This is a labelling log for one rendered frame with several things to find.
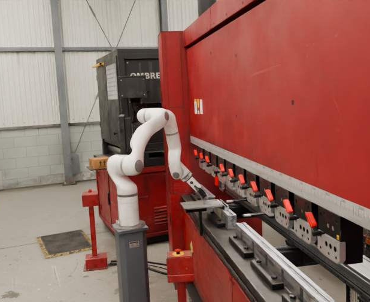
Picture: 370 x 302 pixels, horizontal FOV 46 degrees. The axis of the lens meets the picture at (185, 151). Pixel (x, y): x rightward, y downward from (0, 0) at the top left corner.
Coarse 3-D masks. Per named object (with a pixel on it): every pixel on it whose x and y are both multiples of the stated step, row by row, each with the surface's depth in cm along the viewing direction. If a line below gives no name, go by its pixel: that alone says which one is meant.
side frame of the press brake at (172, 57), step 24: (168, 48) 371; (168, 72) 373; (168, 96) 376; (192, 144) 384; (168, 168) 383; (192, 168) 386; (168, 192) 392; (192, 192) 389; (216, 192) 393; (168, 216) 404
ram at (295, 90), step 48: (288, 0) 166; (336, 0) 132; (192, 48) 347; (240, 48) 228; (288, 48) 169; (336, 48) 134; (192, 96) 361; (240, 96) 233; (288, 96) 172; (336, 96) 136; (240, 144) 239; (288, 144) 176; (336, 144) 138; (336, 192) 141
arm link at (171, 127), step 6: (144, 108) 276; (138, 114) 275; (144, 114) 272; (138, 120) 278; (144, 120) 273; (168, 120) 282; (174, 120) 285; (168, 126) 285; (174, 126) 286; (168, 132) 286; (174, 132) 287
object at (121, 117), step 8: (120, 120) 384; (128, 120) 388; (120, 128) 385; (128, 128) 389; (120, 136) 386; (128, 136) 390; (120, 144) 387; (128, 144) 390; (120, 152) 388; (128, 152) 392
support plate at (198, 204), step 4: (204, 200) 312; (208, 200) 311; (212, 200) 311; (216, 200) 310; (184, 204) 302; (188, 204) 302; (192, 204) 301; (196, 204) 301; (200, 204) 300; (212, 204) 299; (216, 204) 298; (220, 204) 298; (184, 208) 293; (188, 208) 292; (192, 208) 293; (196, 208) 293; (200, 208) 294
